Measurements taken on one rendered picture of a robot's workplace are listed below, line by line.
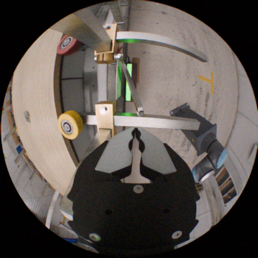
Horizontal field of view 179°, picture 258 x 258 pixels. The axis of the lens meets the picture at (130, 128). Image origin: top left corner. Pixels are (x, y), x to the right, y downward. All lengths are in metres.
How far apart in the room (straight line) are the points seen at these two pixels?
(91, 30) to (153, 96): 1.05
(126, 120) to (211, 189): 0.67
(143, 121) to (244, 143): 2.65
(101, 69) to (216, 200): 1.01
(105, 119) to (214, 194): 0.73
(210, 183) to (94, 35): 0.81
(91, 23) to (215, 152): 0.82
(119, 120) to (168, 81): 0.98
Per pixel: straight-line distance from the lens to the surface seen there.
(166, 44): 0.28
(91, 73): 0.52
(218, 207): 0.70
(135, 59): 1.05
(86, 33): 0.16
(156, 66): 1.14
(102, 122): 0.26
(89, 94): 0.53
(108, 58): 0.24
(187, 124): 0.31
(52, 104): 0.30
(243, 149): 2.75
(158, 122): 0.27
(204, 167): 0.74
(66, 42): 0.29
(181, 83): 1.25
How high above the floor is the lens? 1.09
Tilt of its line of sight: 62 degrees down
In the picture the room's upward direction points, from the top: 175 degrees counter-clockwise
